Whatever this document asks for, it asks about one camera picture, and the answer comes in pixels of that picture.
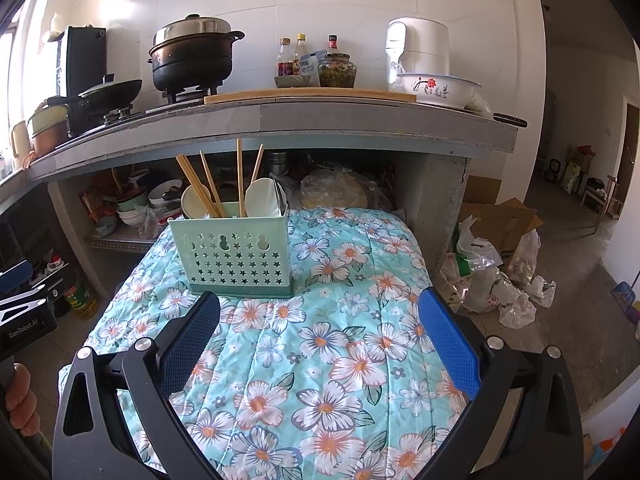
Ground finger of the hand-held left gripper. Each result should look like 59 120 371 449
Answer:
0 260 33 293
0 279 63 323

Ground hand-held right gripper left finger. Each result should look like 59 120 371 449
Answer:
51 290 236 480

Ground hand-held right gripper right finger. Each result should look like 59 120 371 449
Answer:
407 287 586 480

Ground green star-pattern utensil holder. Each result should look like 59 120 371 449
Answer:
167 202 293 297

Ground cream plastic ladle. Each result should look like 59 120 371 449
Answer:
181 185 213 220

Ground white shell-shaped rice paddle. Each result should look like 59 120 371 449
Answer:
244 177 278 218

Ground bundle of wooden chopsticks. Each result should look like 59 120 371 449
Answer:
175 138 265 219

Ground person's left hand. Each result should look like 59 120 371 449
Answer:
5 362 41 438

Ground yellow cooking oil bottle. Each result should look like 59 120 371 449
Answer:
47 256 99 321

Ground clear red-print plastic bag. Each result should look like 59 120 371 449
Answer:
460 265 537 331

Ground metal shelf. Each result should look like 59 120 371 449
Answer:
84 232 161 251

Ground white green plastic bag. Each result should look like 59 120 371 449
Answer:
442 215 501 281

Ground small white plastic bag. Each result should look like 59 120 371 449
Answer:
525 275 557 309

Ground small clear plastic bag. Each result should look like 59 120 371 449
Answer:
137 207 163 240

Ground floral turquoise blanket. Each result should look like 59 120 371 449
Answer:
59 207 471 480

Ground cream mug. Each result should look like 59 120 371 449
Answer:
10 120 32 171

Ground cardboard box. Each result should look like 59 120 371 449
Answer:
457 197 545 271

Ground cream and copper pot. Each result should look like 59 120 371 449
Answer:
27 105 71 158

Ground pile of bowls and dishes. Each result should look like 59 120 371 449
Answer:
115 170 186 226

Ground yellowish clear plastic bag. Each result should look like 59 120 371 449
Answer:
299 167 396 211

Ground black frying pan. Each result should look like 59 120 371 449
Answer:
47 79 143 116

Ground wooden stool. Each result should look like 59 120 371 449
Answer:
580 175 621 218

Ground gas stove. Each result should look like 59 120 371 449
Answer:
52 85 221 151

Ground black appliance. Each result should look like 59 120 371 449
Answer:
65 26 107 98

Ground white floral enamel bowl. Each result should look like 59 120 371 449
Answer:
396 72 483 109

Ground wooden door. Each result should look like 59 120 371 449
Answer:
615 95 640 191

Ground black pot with metal lid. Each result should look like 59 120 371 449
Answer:
147 16 246 93

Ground wooden cutting board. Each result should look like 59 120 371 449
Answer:
203 86 418 106

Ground small grey dish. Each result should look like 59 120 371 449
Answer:
273 75 321 89

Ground glass pickle jar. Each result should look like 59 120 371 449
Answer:
317 52 358 88

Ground dark sauce bottle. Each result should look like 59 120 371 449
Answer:
277 37 295 78

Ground white kitchen appliance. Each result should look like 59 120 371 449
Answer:
385 17 449 92

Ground blue white packet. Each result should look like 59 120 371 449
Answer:
300 50 328 86

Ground yellow-cap bottle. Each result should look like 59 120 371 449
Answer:
292 34 308 77

